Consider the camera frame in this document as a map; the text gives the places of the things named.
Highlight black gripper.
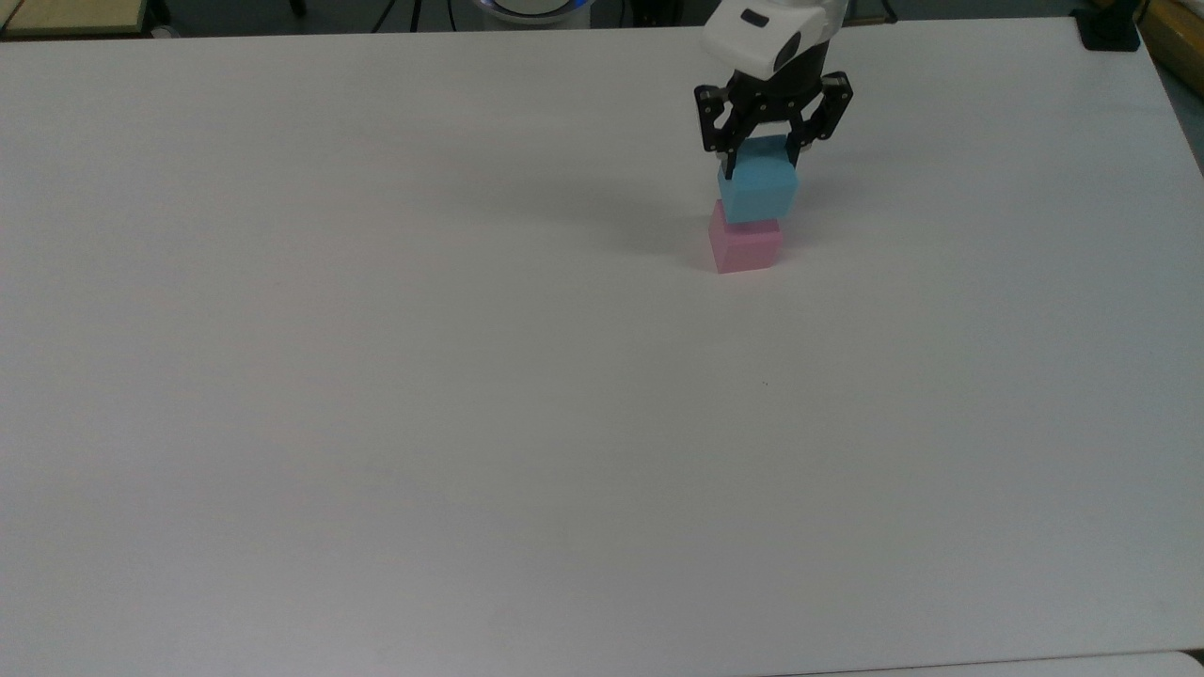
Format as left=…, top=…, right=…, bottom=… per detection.
left=693, top=42, right=856, bottom=181

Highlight blue cube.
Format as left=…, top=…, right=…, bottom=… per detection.
left=717, top=134, right=800, bottom=225

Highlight pink cube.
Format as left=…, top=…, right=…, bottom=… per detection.
left=707, top=199, right=784, bottom=276

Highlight black tripod legs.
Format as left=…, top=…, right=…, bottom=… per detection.
left=372, top=0, right=424, bottom=34

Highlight tan wooden desk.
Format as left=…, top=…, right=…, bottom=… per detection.
left=1140, top=0, right=1204, bottom=95

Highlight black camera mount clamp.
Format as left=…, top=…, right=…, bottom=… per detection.
left=1072, top=0, right=1144, bottom=53

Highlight tan board with black frame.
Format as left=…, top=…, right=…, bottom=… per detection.
left=0, top=0, right=151, bottom=39

